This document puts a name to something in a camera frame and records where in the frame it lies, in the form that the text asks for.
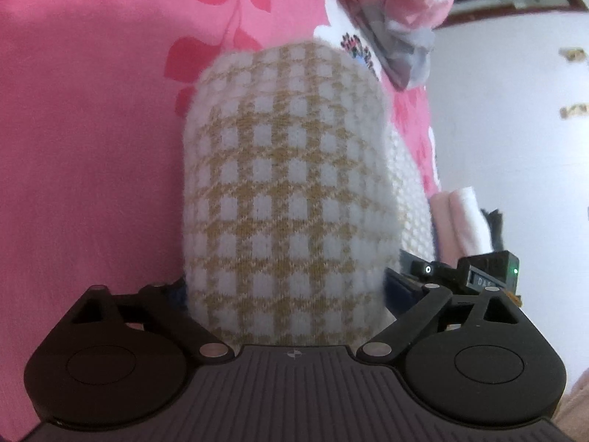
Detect beige white houndstooth knit sweater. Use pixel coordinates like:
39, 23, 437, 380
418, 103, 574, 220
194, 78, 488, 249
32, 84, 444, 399
183, 41, 434, 347

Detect white folded clothes stack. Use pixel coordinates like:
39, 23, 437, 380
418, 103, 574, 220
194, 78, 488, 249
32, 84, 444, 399
429, 187, 493, 267

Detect dark grey folded clothes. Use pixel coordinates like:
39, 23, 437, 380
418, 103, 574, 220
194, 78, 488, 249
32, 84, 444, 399
480, 208, 504, 252

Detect pink blue floral duvet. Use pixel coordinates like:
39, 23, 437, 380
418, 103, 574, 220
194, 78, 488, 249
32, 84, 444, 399
338, 0, 454, 91

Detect pink floral bed sheet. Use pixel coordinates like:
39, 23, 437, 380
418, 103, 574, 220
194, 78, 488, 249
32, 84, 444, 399
0, 0, 444, 442

